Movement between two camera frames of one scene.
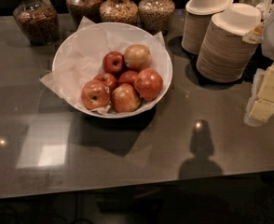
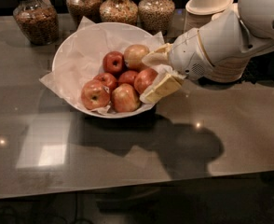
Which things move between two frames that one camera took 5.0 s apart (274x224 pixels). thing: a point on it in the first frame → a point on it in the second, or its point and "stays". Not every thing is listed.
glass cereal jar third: [116, 7] stays
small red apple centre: [129, 77] stays
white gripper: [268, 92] → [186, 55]
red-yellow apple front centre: [125, 98] stays
